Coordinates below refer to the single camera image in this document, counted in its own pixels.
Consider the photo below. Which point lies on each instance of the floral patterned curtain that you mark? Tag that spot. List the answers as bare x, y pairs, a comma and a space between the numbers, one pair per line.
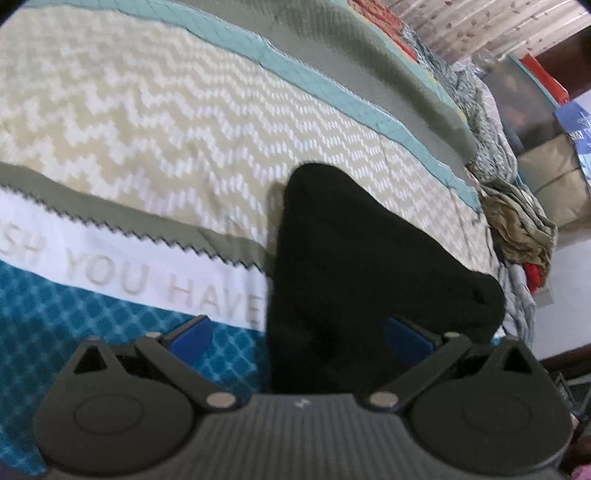
485, 23

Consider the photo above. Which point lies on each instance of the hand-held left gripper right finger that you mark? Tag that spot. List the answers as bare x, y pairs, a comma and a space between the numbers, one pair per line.
408, 340

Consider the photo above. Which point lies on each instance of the grey patterned cloth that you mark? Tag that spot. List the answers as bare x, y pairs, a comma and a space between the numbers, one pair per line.
485, 115

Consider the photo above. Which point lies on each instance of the grey striped cloth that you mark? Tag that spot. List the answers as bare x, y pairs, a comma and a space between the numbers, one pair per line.
519, 300

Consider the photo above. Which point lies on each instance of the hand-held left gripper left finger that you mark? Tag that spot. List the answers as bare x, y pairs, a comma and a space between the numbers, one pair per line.
191, 336

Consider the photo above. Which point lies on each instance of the translucent plastic storage box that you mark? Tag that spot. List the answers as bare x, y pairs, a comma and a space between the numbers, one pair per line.
521, 106

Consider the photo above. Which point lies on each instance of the patchwork zigzag bed blanket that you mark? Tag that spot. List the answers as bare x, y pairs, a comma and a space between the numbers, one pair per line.
161, 129

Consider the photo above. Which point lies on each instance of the cardboard box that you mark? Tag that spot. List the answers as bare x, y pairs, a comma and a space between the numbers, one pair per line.
554, 180

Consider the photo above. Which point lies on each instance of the dark wooden furniture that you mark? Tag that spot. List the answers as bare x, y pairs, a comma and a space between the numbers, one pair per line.
563, 64

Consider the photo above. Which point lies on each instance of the red cloth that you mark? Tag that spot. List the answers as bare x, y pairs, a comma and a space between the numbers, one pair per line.
536, 277

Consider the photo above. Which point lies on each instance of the black pants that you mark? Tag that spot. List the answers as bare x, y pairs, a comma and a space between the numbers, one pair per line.
341, 277

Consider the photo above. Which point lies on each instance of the olive crumpled cloth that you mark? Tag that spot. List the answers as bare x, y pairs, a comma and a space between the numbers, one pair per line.
517, 221

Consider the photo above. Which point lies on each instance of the red patterned quilt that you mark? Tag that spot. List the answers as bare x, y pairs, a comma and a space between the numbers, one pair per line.
383, 25

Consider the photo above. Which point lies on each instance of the blue bag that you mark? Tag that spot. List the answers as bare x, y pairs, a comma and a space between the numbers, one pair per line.
577, 134

